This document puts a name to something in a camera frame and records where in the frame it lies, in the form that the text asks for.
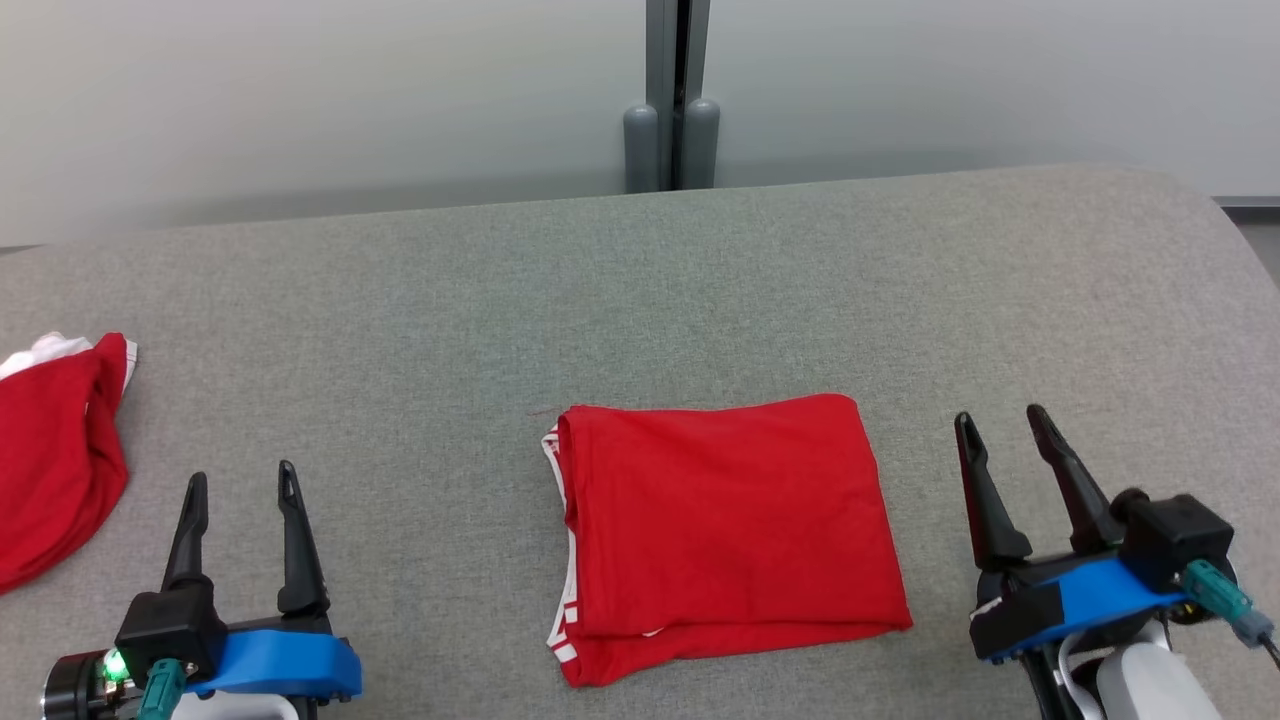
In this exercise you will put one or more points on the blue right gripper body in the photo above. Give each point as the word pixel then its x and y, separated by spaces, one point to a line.
pixel 1100 595

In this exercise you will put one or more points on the grey cylindrical post foot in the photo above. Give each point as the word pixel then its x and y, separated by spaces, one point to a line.
pixel 701 142
pixel 641 145

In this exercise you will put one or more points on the grey metal partition post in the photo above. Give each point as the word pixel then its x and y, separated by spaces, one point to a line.
pixel 662 50

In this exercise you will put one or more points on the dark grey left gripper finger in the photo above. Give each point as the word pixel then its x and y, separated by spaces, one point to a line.
pixel 188 540
pixel 300 560

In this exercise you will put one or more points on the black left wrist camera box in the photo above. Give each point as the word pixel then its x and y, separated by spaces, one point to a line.
pixel 170 625

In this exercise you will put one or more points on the red shorts with white trim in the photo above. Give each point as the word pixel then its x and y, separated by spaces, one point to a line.
pixel 50 460

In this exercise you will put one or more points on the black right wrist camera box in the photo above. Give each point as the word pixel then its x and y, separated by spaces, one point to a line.
pixel 1175 535

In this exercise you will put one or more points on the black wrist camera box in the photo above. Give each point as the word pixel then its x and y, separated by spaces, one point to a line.
pixel 1175 535
pixel 170 625

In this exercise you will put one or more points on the red basketball jersey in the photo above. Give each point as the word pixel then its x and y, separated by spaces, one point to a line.
pixel 720 530

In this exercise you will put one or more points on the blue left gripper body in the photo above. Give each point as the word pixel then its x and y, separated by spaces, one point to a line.
pixel 280 662

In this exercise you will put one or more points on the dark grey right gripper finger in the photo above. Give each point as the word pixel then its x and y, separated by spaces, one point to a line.
pixel 1085 505
pixel 990 520

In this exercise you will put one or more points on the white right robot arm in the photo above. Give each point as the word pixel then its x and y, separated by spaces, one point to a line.
pixel 1150 685

